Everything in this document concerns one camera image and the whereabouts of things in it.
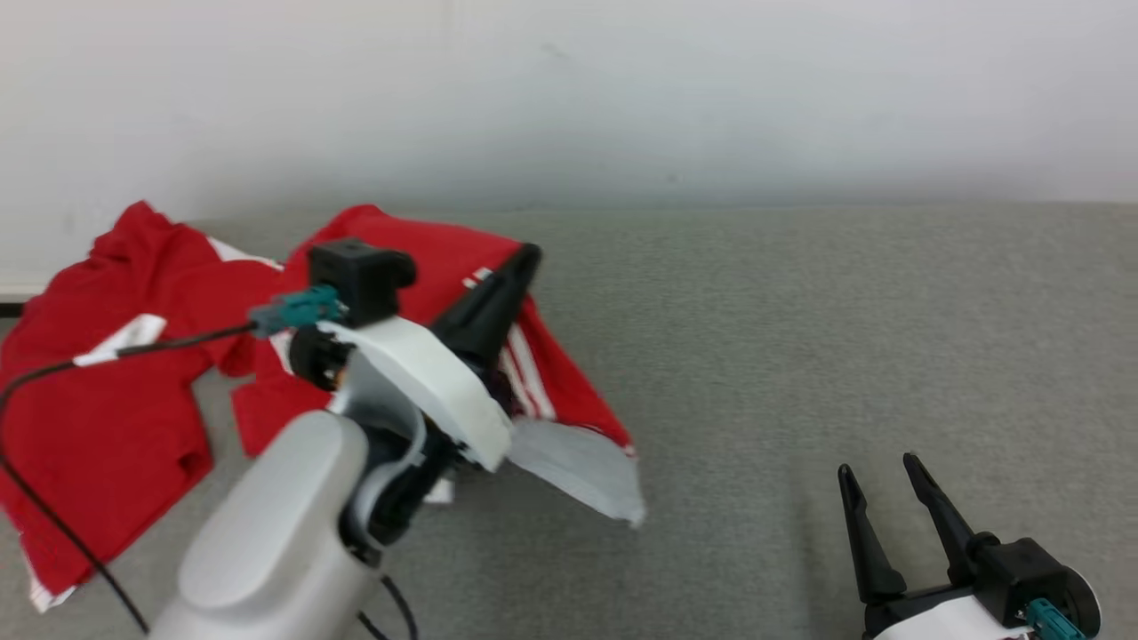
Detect black cable with teal plug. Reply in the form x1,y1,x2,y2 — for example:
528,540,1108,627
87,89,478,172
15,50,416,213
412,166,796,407
0,284,348,636

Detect red shorts with white stripes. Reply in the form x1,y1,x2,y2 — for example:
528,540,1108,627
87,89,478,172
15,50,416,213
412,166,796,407
0,201,287,614

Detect white wall skirting board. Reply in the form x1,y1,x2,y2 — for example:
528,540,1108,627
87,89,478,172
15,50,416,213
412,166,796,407
0,283,47,318

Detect teal plug on right camera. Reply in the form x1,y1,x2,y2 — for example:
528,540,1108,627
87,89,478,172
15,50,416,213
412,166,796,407
1024,598,1087,640

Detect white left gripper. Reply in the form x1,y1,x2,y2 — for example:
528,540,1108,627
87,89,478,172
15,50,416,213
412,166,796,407
286,243,544,474

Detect red white basketball jersey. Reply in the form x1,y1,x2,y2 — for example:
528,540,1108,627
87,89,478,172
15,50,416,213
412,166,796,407
231,204,647,527

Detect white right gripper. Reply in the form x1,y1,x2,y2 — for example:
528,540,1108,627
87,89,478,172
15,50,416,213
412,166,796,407
837,452,1038,640

